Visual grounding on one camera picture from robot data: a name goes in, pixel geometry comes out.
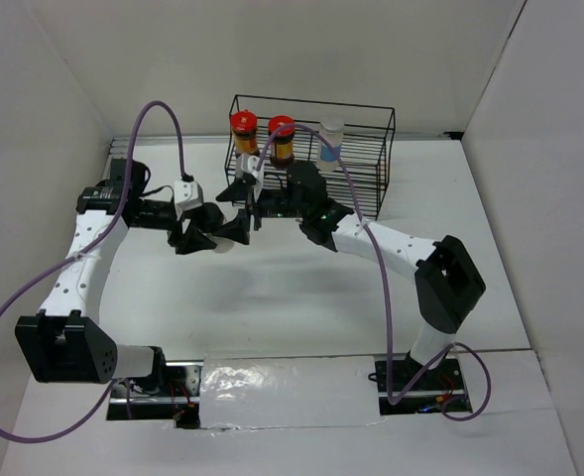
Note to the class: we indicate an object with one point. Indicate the red lid chili jar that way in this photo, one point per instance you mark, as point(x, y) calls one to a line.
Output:
point(281, 154)

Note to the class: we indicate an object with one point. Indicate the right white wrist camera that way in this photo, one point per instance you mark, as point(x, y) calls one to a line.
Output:
point(249, 171)

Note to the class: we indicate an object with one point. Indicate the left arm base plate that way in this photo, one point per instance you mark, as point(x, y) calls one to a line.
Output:
point(175, 399)

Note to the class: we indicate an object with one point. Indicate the white taped cover sheet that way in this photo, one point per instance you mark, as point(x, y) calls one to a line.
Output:
point(244, 392)

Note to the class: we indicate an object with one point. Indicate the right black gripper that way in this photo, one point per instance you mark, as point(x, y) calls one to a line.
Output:
point(238, 228)

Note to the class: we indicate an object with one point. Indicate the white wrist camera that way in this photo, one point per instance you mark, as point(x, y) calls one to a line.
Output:
point(188, 195)
point(249, 171)

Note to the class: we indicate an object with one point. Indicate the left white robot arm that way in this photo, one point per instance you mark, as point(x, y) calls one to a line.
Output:
point(63, 342)

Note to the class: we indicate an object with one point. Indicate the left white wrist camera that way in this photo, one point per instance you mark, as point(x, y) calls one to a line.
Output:
point(188, 195)

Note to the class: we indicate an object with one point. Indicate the white bottle blue label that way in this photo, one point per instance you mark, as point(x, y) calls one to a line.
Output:
point(331, 129)

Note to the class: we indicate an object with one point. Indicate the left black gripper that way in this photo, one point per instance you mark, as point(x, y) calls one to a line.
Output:
point(190, 241)

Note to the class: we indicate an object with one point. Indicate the black wire shelf rack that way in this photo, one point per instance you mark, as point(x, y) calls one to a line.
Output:
point(369, 131)

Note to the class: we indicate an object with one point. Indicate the black cap pellet bottle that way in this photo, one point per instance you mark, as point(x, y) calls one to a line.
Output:
point(209, 217)

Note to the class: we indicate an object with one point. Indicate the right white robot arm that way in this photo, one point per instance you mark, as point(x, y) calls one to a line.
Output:
point(447, 282)

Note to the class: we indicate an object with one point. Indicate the red lid sauce jar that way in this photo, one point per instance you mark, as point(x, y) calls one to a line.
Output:
point(244, 128)

